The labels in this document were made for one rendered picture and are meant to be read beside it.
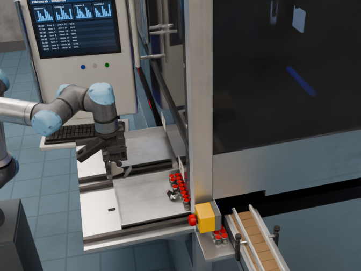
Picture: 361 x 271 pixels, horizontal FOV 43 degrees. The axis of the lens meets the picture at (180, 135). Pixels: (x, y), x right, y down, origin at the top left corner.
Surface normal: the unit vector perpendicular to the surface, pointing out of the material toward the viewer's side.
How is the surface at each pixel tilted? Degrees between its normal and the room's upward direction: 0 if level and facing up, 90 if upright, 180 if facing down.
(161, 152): 0
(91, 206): 0
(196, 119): 90
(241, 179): 90
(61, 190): 0
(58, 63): 90
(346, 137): 90
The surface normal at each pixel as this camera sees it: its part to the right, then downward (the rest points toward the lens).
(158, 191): -0.04, -0.82
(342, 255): 0.23, 0.55
